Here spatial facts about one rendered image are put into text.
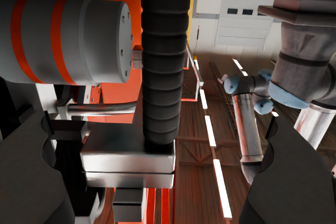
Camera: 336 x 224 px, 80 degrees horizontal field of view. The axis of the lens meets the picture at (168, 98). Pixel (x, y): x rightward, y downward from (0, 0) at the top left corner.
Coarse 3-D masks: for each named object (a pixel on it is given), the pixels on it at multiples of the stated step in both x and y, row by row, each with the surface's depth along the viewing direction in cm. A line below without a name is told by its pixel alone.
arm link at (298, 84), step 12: (276, 72) 56; (288, 72) 53; (300, 72) 51; (312, 72) 50; (324, 72) 53; (276, 84) 56; (288, 84) 53; (300, 84) 52; (312, 84) 52; (324, 84) 53; (276, 96) 57; (288, 96) 55; (300, 96) 53; (312, 96) 54; (324, 96) 56; (300, 108) 56
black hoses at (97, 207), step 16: (16, 112) 33; (64, 128) 31; (80, 128) 31; (64, 144) 31; (80, 144) 31; (64, 160) 31; (80, 160) 31; (64, 176) 30; (80, 176) 31; (80, 192) 22; (96, 192) 22; (80, 208) 20; (96, 208) 22
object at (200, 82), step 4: (188, 20) 783; (196, 44) 570; (188, 48) 733; (188, 52) 708; (188, 56) 736; (192, 56) 651; (196, 56) 579; (188, 60) 744; (192, 60) 616; (192, 64) 604; (184, 68) 758; (196, 68) 557; (196, 72) 531; (196, 76) 527; (200, 76) 508; (200, 80) 486; (200, 84) 484; (196, 88) 532; (196, 92) 538; (196, 96) 543; (184, 100) 548; (188, 100) 548; (192, 100) 548; (196, 100) 548
